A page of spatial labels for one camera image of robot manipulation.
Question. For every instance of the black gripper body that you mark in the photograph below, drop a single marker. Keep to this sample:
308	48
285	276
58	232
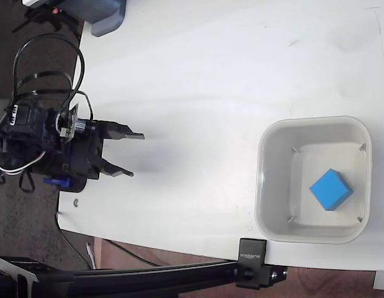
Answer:
81	155

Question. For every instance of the blue cube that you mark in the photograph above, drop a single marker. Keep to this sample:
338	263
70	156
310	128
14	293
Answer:
329	188

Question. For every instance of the white square plastic bin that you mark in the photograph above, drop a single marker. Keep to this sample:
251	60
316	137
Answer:
314	223

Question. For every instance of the blue table clamp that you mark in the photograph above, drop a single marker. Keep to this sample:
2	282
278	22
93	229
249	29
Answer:
58	182

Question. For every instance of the small metal nut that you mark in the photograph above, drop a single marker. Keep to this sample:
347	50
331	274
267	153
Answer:
76	202

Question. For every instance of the blue-gray plastic stand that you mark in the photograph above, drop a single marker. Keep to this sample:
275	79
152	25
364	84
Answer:
101	15

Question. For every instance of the black tripod with orange dot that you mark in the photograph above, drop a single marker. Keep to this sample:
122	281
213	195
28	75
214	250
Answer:
42	17

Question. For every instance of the white device edge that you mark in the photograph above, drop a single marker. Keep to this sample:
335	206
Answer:
33	2

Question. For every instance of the white paper sheet corner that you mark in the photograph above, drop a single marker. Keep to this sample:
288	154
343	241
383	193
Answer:
382	279

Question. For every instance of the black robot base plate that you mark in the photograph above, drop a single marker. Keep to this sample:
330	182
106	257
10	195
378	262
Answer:
78	184

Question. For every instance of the gripper camera circuit board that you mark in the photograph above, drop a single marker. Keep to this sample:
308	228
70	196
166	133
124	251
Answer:
69	124

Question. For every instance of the black aluminium rail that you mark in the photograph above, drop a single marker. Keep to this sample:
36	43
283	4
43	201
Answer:
132	277

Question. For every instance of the black rail clamp bracket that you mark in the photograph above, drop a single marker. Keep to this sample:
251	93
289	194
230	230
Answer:
252	264

